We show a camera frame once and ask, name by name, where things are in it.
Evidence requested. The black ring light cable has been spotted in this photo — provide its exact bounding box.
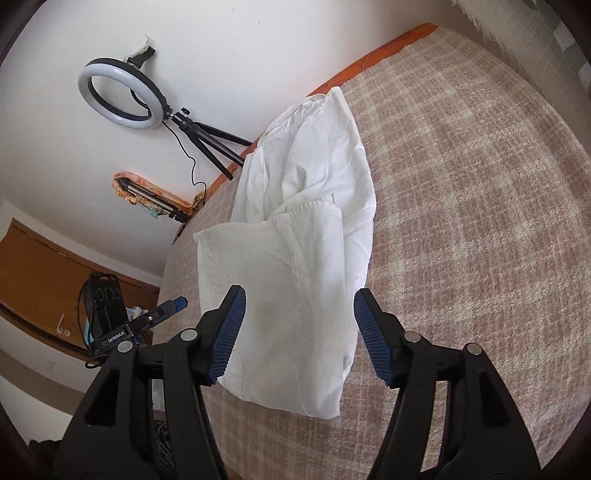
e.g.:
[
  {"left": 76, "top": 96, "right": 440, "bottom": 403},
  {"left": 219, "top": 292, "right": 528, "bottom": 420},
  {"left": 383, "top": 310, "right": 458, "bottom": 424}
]
[{"left": 161, "top": 122, "right": 208, "bottom": 204}]

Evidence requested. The orange mattress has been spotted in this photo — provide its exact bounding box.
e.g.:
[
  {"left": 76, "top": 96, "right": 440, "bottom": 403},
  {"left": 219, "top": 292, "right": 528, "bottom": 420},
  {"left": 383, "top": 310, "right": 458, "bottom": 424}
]
[{"left": 171, "top": 23, "right": 439, "bottom": 245}]

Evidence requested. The white long-sleeved shirt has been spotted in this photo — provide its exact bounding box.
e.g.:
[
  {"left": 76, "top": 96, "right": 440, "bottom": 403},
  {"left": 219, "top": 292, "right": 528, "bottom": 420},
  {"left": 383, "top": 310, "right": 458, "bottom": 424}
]
[{"left": 193, "top": 87, "right": 376, "bottom": 420}]

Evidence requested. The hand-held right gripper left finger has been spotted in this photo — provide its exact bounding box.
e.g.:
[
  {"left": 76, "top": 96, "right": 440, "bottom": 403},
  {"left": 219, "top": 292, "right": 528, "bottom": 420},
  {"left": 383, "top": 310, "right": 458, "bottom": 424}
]
[{"left": 51, "top": 285, "right": 246, "bottom": 480}]

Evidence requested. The black mini tripod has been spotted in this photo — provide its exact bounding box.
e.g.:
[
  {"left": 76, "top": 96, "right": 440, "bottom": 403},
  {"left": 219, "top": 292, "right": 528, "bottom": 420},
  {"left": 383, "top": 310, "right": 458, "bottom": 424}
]
[{"left": 164, "top": 107, "right": 254, "bottom": 181}]

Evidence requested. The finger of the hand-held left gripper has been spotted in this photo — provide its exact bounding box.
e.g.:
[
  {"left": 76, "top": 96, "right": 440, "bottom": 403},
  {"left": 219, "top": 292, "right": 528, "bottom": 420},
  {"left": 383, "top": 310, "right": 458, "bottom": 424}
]
[{"left": 147, "top": 298, "right": 188, "bottom": 326}]

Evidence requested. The white ring light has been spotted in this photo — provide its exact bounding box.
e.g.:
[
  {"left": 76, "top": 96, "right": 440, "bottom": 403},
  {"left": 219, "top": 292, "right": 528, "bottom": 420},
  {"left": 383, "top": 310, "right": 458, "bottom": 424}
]
[{"left": 78, "top": 46, "right": 168, "bottom": 131}]

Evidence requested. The brown wooden door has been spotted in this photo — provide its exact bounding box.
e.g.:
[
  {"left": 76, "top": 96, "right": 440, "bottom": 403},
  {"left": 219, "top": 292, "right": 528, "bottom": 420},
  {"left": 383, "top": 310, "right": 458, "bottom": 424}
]
[{"left": 0, "top": 217, "right": 162, "bottom": 361}]

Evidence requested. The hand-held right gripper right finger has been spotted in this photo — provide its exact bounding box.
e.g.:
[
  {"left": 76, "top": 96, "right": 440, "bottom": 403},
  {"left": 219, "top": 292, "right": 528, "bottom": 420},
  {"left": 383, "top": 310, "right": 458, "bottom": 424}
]
[{"left": 354, "top": 288, "right": 541, "bottom": 480}]

